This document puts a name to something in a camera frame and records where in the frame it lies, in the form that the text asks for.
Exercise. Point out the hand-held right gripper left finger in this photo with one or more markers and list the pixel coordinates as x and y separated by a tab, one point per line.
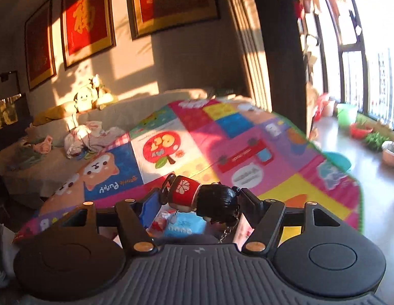
150	205

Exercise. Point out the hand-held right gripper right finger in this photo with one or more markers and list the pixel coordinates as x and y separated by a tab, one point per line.
252	206

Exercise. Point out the red doll toy black hair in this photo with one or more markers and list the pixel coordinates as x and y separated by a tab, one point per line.
187	193

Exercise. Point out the blue snack packet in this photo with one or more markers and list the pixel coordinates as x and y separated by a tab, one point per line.
184	225

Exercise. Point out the colourful cartoon play mat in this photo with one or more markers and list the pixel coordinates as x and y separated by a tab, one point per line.
216	133

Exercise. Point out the crumpled white patterned cloth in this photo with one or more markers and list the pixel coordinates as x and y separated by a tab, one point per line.
88	138

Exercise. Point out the beige sofa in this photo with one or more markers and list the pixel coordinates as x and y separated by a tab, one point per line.
41	171

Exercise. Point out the beige bear plush toy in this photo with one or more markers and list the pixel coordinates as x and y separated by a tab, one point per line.
103	93

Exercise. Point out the small pink patterned cloth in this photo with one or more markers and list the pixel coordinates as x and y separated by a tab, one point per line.
42	144

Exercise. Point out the white and yellow plush toy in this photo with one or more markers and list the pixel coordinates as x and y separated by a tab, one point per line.
84	100

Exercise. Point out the red basin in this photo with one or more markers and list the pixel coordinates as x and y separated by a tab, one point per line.
360	131

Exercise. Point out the green bucket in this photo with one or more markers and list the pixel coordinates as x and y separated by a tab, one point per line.
347	114

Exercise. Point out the yellow pillow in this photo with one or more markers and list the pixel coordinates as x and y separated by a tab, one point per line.
53	114

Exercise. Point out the small green plant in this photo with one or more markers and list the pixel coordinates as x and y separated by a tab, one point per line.
376	141

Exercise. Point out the round beige plant pot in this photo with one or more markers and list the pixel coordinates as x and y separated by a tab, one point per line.
392	155

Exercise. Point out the striped window curtain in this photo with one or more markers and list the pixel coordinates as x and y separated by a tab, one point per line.
273	54

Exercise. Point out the dark cabinet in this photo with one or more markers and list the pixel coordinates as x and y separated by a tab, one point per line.
9	124

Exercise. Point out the dark red framed picture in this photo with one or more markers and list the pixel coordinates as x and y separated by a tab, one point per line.
39	47

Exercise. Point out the red framed picture gold character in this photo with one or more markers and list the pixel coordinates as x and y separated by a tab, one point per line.
85	22

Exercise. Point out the large window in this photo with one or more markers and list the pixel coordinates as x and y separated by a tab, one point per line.
375	54

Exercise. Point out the wide red framed picture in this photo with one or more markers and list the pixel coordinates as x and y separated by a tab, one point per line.
174	0

